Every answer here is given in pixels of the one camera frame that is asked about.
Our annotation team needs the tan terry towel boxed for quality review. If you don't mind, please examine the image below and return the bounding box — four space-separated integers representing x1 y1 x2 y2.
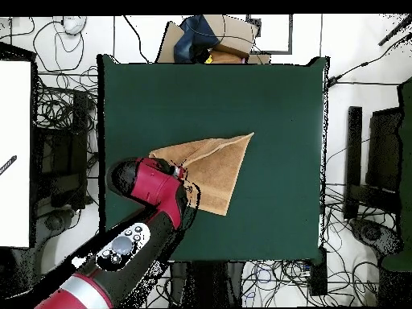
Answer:
148 131 255 217

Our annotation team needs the white flat panel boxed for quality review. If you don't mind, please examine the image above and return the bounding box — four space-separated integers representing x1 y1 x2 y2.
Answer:
0 60 32 249

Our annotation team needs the dark green table cloth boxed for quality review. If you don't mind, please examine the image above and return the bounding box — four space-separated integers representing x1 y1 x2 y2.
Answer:
97 53 330 265

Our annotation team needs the orange garment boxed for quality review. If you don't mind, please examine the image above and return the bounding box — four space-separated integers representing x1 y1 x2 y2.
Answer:
204 50 250 64

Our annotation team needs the black equipment rack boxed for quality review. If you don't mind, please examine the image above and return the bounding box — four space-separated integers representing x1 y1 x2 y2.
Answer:
34 89 93 210

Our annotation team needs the dark blue garment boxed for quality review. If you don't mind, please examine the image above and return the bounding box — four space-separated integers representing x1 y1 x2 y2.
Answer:
173 14 220 64

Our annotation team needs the grey stand foot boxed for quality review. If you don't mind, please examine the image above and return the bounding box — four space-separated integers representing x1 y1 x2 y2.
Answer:
349 217 403 258
36 208 76 249

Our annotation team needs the brown cardboard box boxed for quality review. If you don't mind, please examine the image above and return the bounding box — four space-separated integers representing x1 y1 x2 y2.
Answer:
155 14 272 64

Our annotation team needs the black upright bar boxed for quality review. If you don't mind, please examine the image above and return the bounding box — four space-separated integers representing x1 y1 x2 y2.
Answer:
343 105 364 220

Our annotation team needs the striped black rod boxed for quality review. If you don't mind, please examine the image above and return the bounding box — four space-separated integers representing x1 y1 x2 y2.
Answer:
0 154 18 176

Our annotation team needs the person's foot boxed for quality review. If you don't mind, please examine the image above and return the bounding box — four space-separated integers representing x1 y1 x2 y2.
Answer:
61 15 88 36

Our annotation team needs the black chair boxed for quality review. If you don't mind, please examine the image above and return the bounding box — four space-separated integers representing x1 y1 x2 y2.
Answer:
365 107 403 194

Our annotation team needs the thin black rod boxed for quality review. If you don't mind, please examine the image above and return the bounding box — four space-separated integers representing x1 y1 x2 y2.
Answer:
377 14 412 47

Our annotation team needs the black square frame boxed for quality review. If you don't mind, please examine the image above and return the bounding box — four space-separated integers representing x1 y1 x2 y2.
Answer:
245 14 294 55

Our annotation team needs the black cable with connector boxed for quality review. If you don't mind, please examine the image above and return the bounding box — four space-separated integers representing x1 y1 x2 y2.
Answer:
327 31 412 87

